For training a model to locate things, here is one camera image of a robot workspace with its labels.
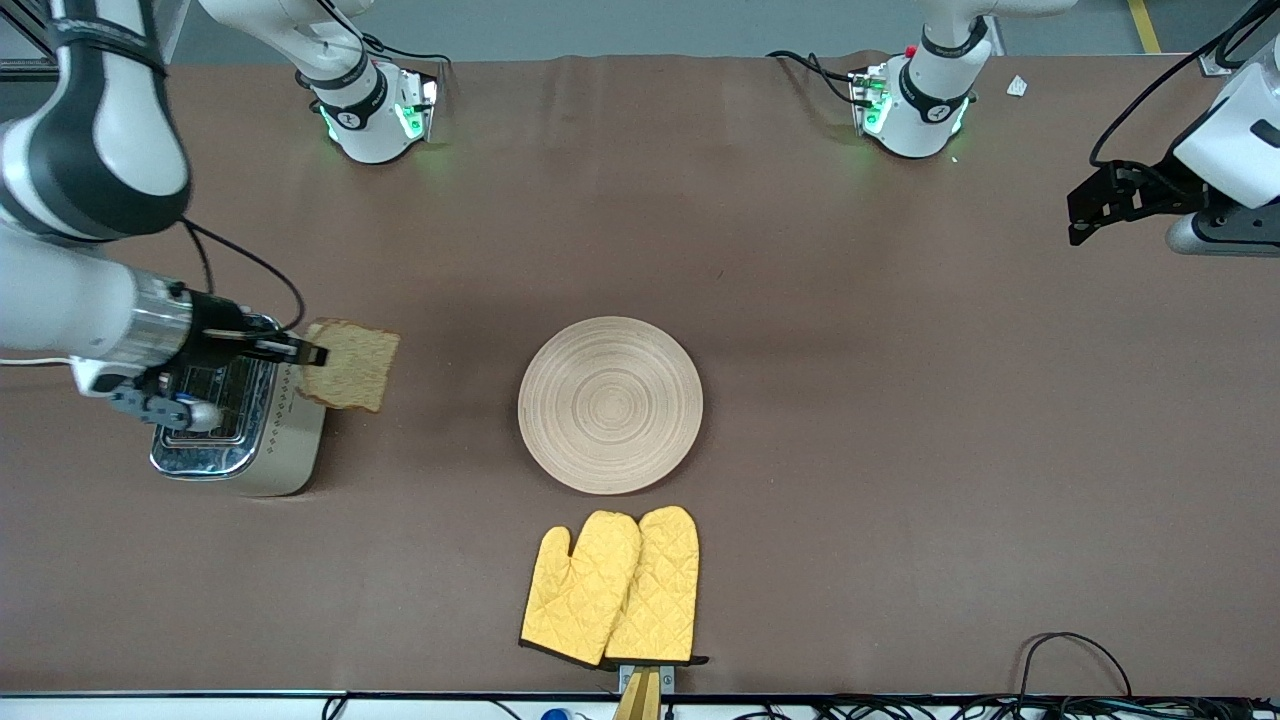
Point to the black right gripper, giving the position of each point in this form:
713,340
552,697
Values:
213,331

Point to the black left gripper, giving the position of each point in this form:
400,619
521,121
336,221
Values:
1163,186

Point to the brown toast slice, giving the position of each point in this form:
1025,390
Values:
352,370

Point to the round wooden plate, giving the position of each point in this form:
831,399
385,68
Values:
610,405

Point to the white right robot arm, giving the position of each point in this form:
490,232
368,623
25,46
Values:
90,140

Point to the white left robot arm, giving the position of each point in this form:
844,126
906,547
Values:
920,110

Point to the beige toaster with chrome top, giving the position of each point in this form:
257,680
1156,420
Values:
290,450

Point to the small white paper scrap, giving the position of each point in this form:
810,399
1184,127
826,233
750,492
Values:
1017,86

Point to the brown table cover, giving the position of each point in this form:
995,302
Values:
800,300

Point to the yellow quilted oven mitt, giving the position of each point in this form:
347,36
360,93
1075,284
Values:
580,600
660,590

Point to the aluminium frame profile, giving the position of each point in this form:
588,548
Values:
1215,63
35,70

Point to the white table frame rail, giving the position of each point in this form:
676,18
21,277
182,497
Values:
150,710

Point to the metal clamp bracket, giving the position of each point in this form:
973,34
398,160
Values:
668,678

